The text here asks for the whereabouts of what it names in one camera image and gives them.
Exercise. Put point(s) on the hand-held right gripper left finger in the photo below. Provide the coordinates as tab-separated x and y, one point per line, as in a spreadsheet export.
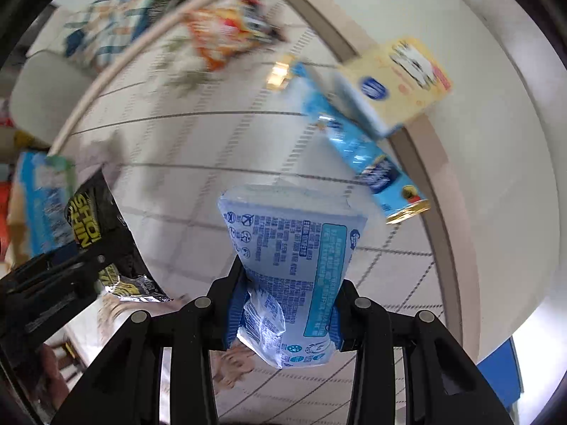
233	318

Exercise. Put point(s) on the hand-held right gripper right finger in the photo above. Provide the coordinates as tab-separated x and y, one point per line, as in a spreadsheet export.
338	321

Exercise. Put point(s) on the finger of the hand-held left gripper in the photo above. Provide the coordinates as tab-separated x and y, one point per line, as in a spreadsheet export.
66	270

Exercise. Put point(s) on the black snack packet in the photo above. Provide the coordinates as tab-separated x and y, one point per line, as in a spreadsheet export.
108	239

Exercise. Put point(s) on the blue printed tissue packet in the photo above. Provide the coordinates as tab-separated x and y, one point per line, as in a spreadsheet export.
292	270

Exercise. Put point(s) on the light blue packet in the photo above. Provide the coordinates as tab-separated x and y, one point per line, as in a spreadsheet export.
42	203

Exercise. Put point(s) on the blue flat object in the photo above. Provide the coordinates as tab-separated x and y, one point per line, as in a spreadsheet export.
500	376

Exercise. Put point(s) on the grey white chair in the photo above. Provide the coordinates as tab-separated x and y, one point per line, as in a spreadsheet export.
48	93

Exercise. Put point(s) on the blue snack packet gold ends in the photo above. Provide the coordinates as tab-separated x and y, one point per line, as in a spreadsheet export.
350	141

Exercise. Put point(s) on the yellow carton box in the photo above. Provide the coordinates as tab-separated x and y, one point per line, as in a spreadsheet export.
394	84

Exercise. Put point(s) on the blue white checked packet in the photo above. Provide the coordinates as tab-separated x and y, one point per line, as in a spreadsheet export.
110	22

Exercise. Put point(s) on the orange snack packet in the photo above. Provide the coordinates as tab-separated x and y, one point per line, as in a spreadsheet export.
226	31

